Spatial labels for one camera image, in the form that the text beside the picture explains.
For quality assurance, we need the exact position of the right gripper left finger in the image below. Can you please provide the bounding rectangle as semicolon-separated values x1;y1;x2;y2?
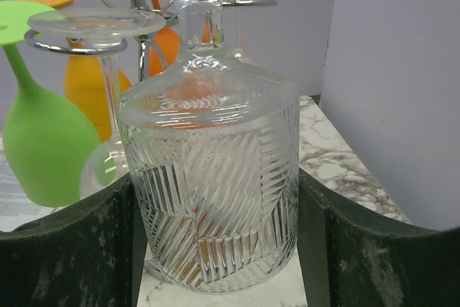
1;175;147;306

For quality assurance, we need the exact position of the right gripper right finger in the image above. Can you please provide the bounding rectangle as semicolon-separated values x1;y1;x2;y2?
298;171;459;306

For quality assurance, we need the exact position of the green plastic wine glass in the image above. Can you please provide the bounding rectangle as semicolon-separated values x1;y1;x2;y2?
1;0;101;207

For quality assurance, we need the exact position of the yellow plastic wine glass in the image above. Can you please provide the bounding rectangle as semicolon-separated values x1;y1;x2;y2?
20;0;121;145

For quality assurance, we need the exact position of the chrome wine glass rack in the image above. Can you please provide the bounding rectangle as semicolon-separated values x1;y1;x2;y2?
24;0;285;98

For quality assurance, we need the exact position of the orange plastic wine glass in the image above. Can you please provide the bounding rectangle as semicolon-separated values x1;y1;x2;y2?
140;0;180;77

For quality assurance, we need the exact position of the printed paper sheet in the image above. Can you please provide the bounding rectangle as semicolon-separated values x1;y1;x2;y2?
0;151;57;232

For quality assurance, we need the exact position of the clear wine glass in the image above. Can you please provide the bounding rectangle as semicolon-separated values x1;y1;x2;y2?
27;8;165;198

